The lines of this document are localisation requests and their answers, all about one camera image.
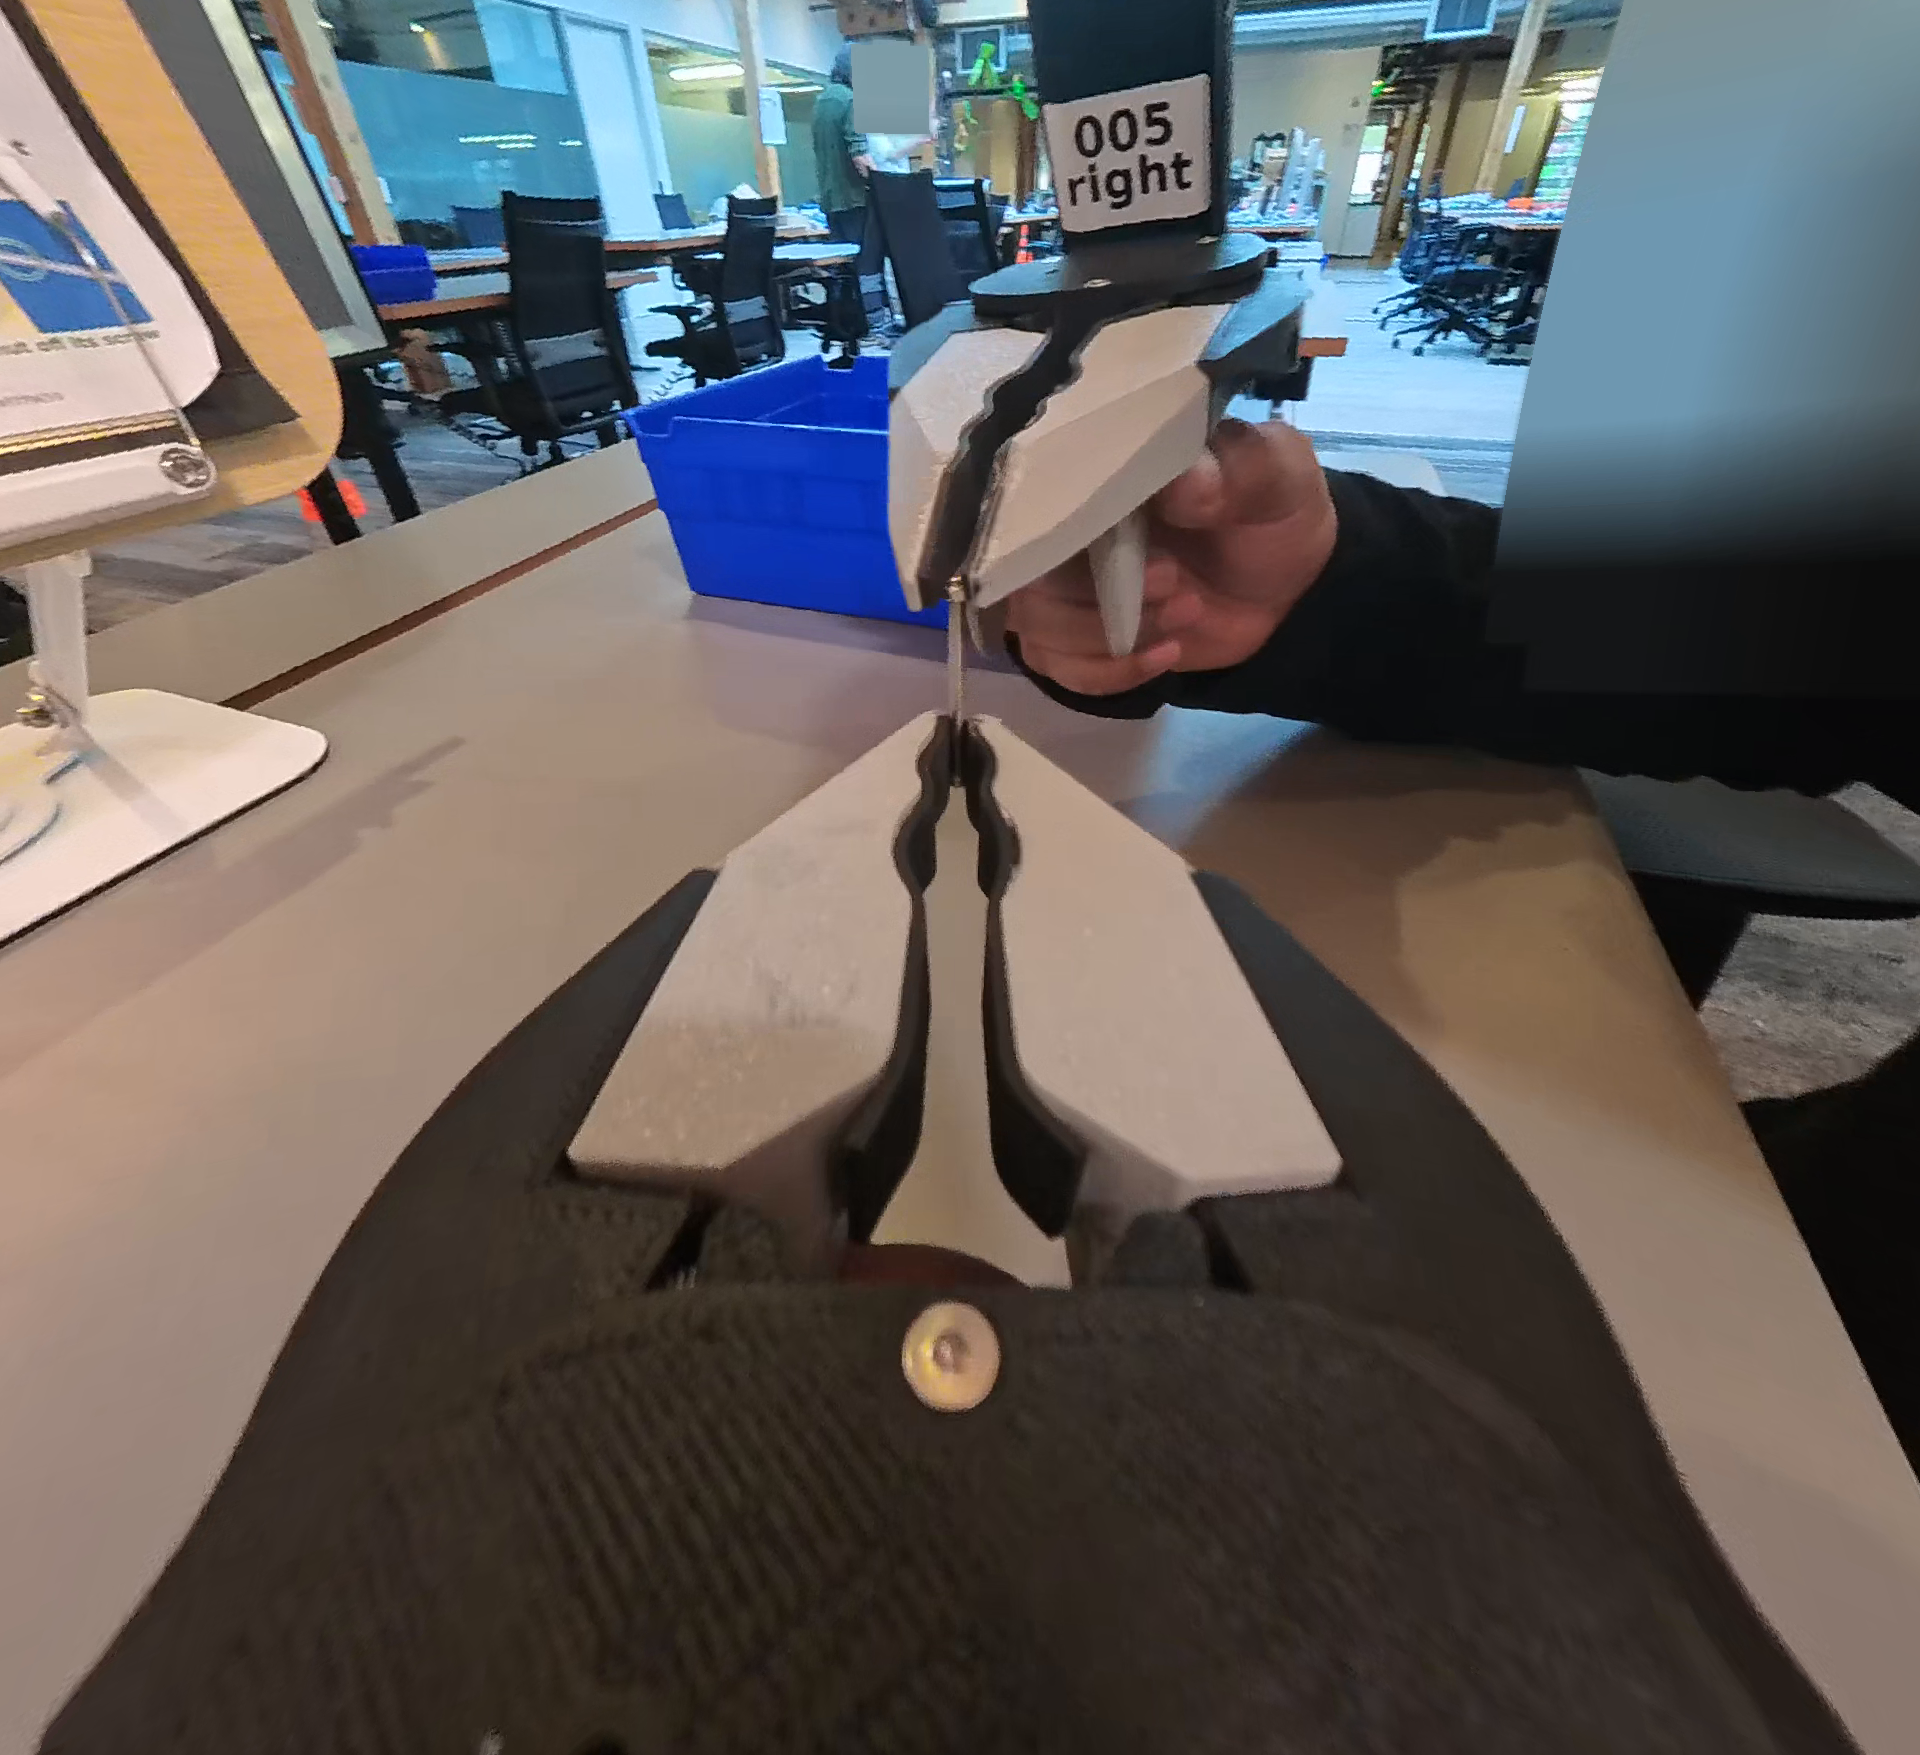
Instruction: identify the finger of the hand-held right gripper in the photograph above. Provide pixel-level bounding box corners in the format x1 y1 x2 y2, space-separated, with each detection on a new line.
886 319 1054 612
959 303 1246 657

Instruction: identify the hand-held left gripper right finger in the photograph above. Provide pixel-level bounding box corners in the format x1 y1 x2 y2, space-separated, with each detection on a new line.
959 714 1344 1280

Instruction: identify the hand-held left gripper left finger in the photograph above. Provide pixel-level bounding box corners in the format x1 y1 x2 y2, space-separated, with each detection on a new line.
567 714 954 1264

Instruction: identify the person's right forearm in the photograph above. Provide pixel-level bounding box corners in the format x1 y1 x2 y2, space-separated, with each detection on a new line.
1170 466 1920 805

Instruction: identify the person's right hand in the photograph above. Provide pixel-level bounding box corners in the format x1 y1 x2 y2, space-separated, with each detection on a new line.
1005 419 1339 699

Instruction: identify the green hanging decoration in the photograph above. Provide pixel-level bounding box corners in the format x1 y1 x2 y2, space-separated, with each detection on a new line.
966 36 1044 129

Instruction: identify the blue plastic bin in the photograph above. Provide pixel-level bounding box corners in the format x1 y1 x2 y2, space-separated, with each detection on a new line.
627 350 962 623

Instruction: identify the wooden book stand white base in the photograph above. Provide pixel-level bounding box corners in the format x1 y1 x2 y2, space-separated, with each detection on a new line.
0 0 346 945

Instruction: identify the printed instruction sheet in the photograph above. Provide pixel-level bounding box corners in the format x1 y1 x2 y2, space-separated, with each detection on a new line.
0 23 222 438

